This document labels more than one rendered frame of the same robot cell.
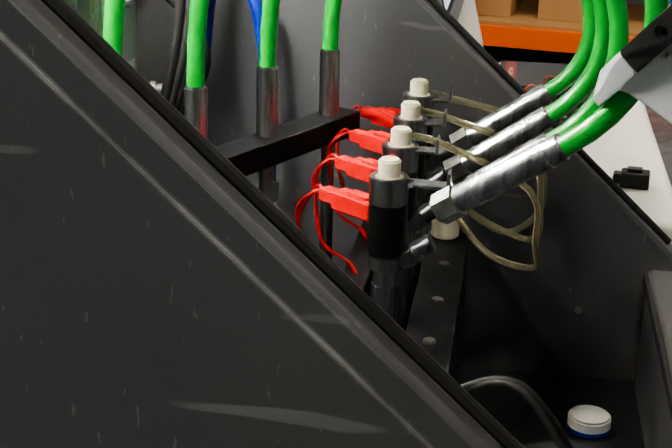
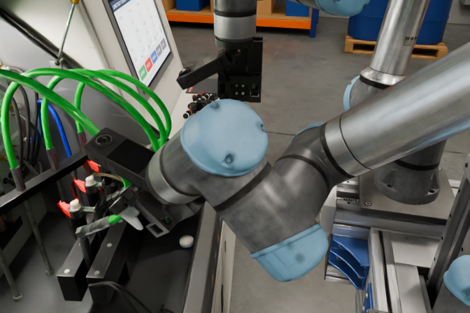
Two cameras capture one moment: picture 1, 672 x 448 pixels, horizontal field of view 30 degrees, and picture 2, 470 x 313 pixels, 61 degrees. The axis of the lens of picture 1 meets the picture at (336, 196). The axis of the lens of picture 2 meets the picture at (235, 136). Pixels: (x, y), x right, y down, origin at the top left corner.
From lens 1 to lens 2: 0.44 m
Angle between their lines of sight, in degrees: 12
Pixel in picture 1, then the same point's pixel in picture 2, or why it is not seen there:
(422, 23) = (118, 114)
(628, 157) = not seen: hidden behind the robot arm
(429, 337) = (109, 243)
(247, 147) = (45, 177)
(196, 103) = (15, 173)
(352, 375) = not seen: outside the picture
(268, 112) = (52, 163)
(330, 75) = (81, 140)
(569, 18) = (259, 13)
